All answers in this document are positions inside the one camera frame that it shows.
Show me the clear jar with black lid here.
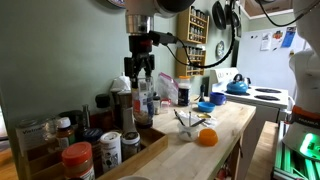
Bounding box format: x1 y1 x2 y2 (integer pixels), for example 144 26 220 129
132 77 155 130

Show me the thin black cable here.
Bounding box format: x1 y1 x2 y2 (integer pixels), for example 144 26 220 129
255 0 320 28

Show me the white electric stove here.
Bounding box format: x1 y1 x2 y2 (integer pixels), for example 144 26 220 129
209 67 290 180

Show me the blue kettle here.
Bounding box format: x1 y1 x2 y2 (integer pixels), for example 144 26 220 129
226 73 250 95

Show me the blue plastic bowl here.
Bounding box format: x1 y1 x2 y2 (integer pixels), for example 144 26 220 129
197 101 216 113

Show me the black cap sauce bottle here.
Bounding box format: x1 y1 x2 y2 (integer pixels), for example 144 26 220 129
89 93 114 133

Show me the orange picture on fridge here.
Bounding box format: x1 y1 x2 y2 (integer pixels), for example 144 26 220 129
271 29 284 51

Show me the clear salt grinder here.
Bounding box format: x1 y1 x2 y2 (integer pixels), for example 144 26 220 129
118 90 138 133

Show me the red lid spice jar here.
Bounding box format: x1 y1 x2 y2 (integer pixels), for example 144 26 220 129
61 141 96 180

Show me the orange lid dark label container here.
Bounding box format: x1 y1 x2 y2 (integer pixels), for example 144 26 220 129
177 75 192 107

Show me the white bowl rim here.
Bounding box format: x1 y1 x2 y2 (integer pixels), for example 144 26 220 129
118 175 151 180

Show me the black hanging frying pan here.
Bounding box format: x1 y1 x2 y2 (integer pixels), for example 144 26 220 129
212 0 228 31
231 0 242 28
224 0 233 25

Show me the white paper on fridge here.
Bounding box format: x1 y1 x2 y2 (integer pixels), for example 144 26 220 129
260 32 273 52

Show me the slim metal bottle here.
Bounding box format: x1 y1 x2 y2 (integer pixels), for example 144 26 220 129
82 104 91 131

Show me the wooden upper cabinet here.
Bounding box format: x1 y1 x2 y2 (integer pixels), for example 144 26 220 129
244 0 296 20

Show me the glass jar with dark spice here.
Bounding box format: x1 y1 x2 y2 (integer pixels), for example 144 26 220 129
120 130 142 162

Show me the round wall clock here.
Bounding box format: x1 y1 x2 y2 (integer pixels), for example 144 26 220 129
215 40 225 60

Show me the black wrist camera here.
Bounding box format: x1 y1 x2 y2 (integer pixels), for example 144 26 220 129
148 30 178 46

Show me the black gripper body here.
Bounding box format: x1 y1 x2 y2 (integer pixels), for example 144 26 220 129
123 54 156 78

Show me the robot stand with green light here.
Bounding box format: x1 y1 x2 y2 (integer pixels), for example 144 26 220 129
271 121 320 180

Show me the decorative wall plate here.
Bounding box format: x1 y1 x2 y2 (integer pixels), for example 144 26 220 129
105 0 127 9

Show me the clear zip bag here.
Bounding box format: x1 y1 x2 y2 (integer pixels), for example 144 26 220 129
156 72 180 105

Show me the black handled brush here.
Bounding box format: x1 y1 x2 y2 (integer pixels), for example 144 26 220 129
195 83 206 103

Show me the blue paper on fridge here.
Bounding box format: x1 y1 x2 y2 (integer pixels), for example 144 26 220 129
281 26 297 48

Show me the wooden spice tray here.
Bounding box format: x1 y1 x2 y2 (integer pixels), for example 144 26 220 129
19 127 169 180

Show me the white plastic bag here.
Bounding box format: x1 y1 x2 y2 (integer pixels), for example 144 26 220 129
110 73 133 93

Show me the glass jar with white label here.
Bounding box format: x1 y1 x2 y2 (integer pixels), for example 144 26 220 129
15 117 58 157

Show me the white refrigerator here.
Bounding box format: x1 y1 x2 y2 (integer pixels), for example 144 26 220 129
237 23 320 101

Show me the dark pepper grinder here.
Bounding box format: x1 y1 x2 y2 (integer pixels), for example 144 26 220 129
110 89 122 130

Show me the small dark lid jar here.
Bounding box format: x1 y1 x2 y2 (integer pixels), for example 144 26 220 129
153 95 162 115

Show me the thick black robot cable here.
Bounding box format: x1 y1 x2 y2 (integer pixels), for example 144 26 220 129
164 0 238 70

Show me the white spice shaker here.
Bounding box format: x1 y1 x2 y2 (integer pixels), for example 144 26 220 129
99 131 123 173

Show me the small red lid jar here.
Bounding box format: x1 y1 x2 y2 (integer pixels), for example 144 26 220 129
160 98 172 114

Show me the white cap spice bottle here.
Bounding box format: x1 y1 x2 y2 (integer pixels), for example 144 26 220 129
55 116 76 149

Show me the blue lid jar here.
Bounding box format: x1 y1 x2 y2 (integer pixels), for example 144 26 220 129
82 128 104 168

